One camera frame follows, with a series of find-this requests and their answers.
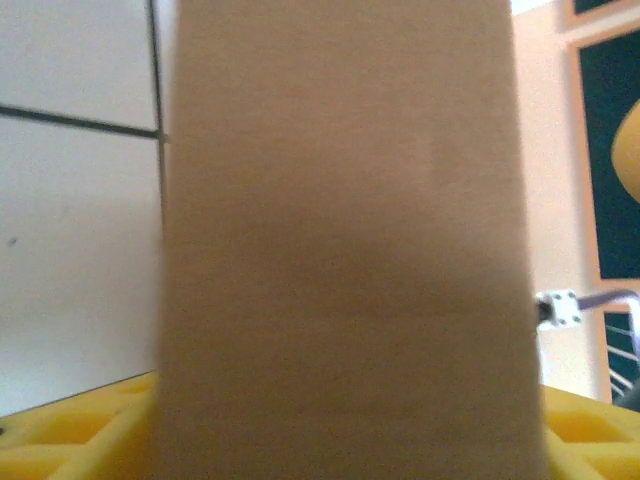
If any white connector with cable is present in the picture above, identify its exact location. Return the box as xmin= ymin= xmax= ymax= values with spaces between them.
xmin=534 ymin=288 xmax=584 ymax=332

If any brown cardboard box teal print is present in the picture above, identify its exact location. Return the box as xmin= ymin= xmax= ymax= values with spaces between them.
xmin=157 ymin=0 xmax=640 ymax=480

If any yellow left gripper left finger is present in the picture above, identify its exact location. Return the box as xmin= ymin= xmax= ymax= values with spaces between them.
xmin=0 ymin=372 xmax=162 ymax=480

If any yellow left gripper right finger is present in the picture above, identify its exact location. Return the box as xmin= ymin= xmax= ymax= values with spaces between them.
xmin=541 ymin=383 xmax=640 ymax=480

